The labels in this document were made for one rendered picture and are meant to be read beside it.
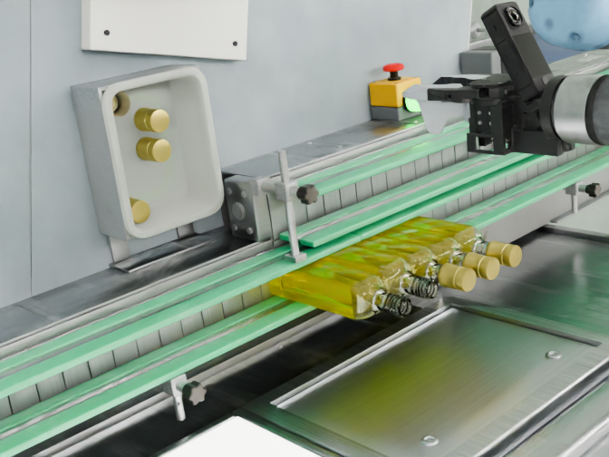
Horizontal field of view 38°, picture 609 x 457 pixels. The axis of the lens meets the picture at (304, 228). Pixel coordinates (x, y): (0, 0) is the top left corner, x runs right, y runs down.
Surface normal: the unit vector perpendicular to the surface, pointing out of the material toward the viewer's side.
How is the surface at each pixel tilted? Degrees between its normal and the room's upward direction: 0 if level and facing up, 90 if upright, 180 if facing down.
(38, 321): 90
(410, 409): 90
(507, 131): 0
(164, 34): 0
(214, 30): 0
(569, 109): 91
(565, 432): 90
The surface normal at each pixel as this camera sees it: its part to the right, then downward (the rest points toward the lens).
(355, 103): 0.67, 0.15
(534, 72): 0.57, -0.34
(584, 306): -0.14, -0.95
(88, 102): -0.73, 0.30
